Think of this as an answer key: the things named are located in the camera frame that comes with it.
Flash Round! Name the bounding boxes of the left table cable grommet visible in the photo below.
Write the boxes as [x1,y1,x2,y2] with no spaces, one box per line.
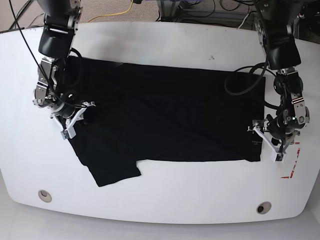
[38,190,52,203]

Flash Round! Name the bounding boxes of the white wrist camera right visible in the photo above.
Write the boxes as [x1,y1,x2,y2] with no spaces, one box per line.
[61,128,76,140]

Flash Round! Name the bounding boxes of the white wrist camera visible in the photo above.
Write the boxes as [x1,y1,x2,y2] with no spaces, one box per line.
[271,151,287,163]
[61,128,76,140]

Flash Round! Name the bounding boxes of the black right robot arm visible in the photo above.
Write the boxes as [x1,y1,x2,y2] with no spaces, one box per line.
[33,0,95,139]

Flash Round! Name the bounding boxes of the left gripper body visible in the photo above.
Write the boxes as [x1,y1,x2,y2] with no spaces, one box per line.
[247,119,300,154]

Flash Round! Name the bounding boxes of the black t-shirt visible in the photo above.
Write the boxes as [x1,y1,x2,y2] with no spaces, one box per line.
[64,56,266,187]

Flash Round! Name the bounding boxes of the right table cable grommet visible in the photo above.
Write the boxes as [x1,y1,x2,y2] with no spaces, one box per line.
[256,201,272,215]

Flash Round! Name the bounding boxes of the black cables on carpet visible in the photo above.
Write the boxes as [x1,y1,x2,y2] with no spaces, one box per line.
[8,0,33,30]

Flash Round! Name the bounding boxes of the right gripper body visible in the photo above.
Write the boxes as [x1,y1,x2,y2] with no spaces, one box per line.
[51,101,96,133]

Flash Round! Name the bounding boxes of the table cable grommet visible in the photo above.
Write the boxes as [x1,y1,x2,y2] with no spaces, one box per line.
[38,190,52,203]
[256,201,272,215]

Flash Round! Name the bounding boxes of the red tape rectangle marking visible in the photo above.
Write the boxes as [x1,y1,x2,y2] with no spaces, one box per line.
[281,142,301,179]

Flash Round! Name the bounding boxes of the yellow cable on floor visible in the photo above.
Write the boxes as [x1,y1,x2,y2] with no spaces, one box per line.
[87,0,133,24]

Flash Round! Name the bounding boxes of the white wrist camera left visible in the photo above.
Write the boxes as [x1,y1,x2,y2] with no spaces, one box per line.
[271,151,287,163]

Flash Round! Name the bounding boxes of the white cable on floor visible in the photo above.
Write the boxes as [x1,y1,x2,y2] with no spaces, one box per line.
[237,12,251,30]

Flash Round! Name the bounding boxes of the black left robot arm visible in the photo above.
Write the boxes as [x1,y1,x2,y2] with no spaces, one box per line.
[226,0,310,162]

